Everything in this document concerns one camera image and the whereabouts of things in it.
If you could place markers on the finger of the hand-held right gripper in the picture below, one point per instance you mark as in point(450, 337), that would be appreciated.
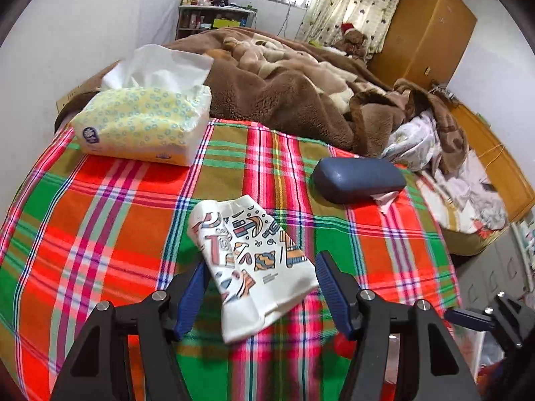
point(466, 316)

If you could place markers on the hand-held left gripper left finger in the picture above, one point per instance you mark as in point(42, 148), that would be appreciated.
point(192, 296)

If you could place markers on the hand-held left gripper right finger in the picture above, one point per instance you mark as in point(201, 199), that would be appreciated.
point(334, 292)

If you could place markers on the white patterned snack packet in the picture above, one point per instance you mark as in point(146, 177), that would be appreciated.
point(250, 267)

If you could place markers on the grey drawer cabinet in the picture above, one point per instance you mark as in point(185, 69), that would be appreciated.
point(489, 271)

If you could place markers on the plaid bed sheet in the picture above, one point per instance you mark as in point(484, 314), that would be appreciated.
point(104, 238)

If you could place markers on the white paper scrap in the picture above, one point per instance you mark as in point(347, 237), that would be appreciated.
point(386, 200)

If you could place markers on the dark blue glasses case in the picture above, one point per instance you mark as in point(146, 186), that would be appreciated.
point(355, 177)

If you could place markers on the wooden headboard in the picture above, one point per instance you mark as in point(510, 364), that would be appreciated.
point(501, 167)

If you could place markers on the pile of white clothes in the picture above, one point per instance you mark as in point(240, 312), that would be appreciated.
point(413, 138)

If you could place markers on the yellow tissue pack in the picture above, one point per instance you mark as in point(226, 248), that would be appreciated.
point(142, 125)

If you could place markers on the brown fleece blanket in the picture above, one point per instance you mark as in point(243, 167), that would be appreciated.
point(284, 96)

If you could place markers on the teddy bear with red hat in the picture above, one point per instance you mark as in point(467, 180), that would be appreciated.
point(353, 39)

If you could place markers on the white storage shelf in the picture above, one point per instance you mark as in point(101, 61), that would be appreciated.
point(209, 19)

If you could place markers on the wooden wardrobe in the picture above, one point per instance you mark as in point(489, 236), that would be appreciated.
point(426, 29)

